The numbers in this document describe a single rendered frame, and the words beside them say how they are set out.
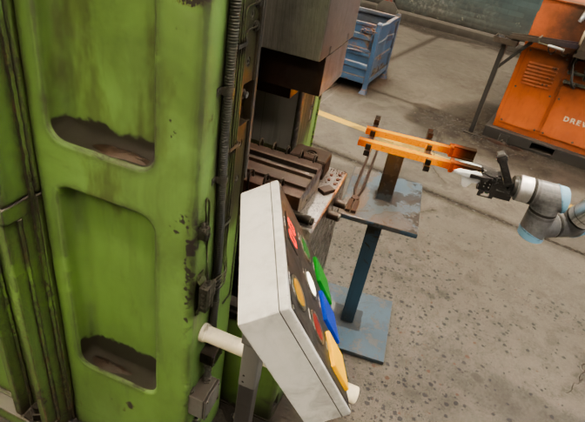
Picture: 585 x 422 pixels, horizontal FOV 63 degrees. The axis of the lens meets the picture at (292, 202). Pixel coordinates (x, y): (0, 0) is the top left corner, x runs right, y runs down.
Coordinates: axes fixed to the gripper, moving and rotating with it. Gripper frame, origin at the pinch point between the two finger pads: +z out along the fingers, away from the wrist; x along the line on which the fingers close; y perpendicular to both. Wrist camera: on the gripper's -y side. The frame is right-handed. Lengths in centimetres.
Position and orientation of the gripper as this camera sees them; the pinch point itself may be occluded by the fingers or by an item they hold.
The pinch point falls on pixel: (458, 165)
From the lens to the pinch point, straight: 173.9
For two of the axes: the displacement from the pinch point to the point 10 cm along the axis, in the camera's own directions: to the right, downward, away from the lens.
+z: -9.5, -2.8, 1.6
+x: 2.9, -4.9, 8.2
